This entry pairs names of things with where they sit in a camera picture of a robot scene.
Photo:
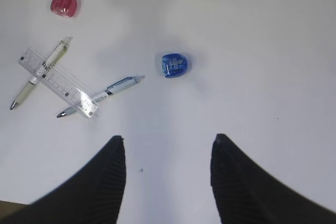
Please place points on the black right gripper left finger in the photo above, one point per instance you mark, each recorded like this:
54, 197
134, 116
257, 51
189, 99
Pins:
92, 195

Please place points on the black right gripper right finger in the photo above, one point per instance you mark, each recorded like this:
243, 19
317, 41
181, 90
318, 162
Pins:
246, 193

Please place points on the blue grip ballpoint pen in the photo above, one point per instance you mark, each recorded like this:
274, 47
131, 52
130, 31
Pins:
109, 91

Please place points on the clear plastic ruler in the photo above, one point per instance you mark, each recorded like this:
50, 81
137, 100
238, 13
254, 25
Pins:
59, 84

